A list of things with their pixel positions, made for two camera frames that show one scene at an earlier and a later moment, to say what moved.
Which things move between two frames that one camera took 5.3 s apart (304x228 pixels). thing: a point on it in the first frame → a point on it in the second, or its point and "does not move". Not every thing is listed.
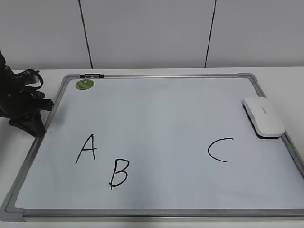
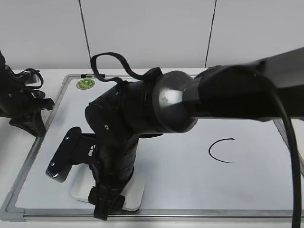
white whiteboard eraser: (264, 119) → (82, 180)
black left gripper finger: (32, 124) does not move
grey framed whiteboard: (156, 147) does not move
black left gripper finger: (41, 103) does not move
